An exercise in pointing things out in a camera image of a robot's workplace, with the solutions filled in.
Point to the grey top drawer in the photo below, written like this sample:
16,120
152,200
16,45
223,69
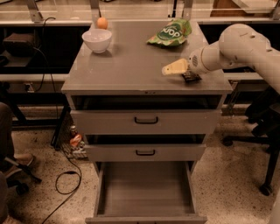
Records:
146,122

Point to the grey middle drawer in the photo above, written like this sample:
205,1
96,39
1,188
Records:
144,152

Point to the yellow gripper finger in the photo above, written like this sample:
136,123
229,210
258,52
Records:
179,66

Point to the grey open bottom drawer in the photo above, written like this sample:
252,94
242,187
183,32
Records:
145,193

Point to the black rxbar chocolate bar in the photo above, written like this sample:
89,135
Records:
190,76

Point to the green chip bag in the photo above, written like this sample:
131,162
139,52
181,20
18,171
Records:
174,33

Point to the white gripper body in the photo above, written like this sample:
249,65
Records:
194,62

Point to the white bowl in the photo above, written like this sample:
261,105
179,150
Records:
97,40

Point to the black rolling chair base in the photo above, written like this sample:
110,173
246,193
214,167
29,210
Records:
17,181

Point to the orange bottle on floor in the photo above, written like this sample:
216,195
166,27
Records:
75,137

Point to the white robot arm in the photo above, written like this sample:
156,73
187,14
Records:
239,45

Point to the orange fruit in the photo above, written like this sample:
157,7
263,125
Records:
102,23

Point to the dark box on shelf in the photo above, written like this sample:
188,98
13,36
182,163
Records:
19,44

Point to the grey metal drawer cabinet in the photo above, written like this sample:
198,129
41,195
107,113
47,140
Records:
128,77

